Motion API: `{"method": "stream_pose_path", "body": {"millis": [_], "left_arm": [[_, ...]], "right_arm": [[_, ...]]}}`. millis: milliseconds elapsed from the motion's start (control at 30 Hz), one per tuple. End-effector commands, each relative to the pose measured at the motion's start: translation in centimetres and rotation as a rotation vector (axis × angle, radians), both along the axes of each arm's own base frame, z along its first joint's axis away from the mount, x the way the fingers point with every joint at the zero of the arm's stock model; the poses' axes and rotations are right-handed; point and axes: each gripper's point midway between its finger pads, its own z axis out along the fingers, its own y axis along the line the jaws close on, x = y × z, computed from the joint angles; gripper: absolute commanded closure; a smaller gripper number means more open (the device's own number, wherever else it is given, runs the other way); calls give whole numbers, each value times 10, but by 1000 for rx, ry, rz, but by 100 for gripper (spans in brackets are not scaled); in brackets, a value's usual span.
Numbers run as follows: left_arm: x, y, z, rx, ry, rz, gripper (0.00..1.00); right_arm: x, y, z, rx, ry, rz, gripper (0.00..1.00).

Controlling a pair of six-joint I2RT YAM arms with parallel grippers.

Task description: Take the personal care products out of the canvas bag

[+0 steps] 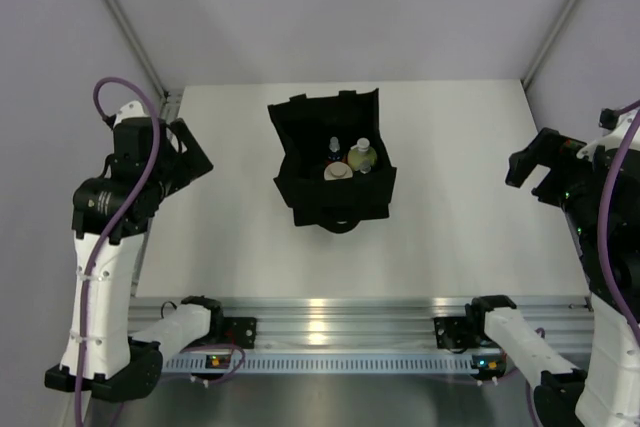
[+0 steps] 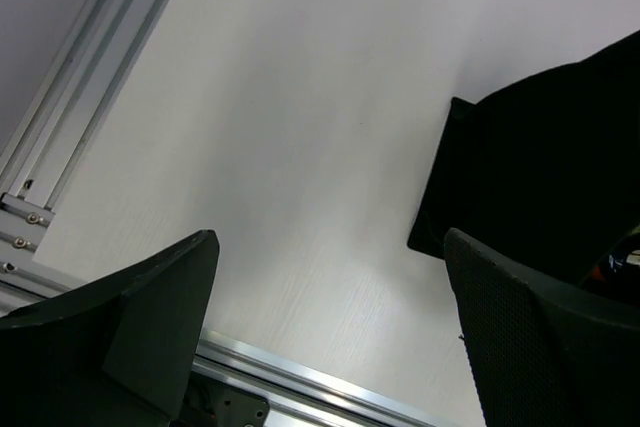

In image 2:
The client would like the black canvas bag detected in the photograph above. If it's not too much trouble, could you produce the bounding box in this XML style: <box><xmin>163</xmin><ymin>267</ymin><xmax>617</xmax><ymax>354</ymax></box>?
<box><xmin>407</xmin><ymin>34</ymin><xmax>639</xmax><ymax>285</ymax></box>

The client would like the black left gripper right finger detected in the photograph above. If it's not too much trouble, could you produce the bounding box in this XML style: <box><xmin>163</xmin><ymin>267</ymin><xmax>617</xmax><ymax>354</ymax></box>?
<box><xmin>444</xmin><ymin>229</ymin><xmax>639</xmax><ymax>426</ymax></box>

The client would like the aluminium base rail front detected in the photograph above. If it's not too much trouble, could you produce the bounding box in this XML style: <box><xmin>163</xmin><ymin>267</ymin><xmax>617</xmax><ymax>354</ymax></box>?
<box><xmin>1</xmin><ymin>254</ymin><xmax>445</xmax><ymax>426</ymax></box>

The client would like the aluminium frame rail left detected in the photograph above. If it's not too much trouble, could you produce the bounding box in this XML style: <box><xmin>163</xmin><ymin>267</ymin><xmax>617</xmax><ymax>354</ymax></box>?
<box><xmin>1</xmin><ymin>0</ymin><xmax>167</xmax><ymax>259</ymax></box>

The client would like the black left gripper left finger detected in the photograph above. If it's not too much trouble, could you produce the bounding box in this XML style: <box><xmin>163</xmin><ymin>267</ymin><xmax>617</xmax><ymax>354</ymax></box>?
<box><xmin>1</xmin><ymin>230</ymin><xmax>219</xmax><ymax>426</ymax></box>

